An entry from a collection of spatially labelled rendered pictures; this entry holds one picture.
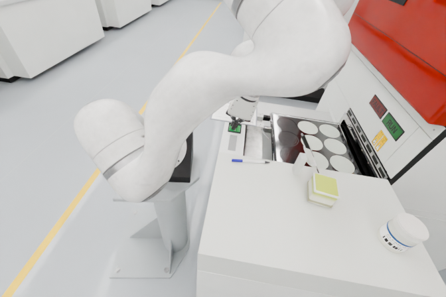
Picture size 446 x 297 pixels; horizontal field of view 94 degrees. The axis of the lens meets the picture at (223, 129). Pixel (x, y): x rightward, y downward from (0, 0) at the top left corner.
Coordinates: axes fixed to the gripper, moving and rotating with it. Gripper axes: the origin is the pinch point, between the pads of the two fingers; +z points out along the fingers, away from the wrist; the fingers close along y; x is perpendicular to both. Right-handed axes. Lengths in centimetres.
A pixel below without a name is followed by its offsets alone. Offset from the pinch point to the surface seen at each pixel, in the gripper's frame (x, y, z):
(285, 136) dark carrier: -7.0, -26.0, 3.1
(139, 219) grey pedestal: 7, 34, 106
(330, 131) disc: -16, -49, -2
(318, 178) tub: 25.2, -26.6, -10.7
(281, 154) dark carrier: 5.0, -23.0, 3.8
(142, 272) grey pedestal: 37, 19, 103
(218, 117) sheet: -5.7, 7.2, 3.6
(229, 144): 9.4, 0.3, 2.9
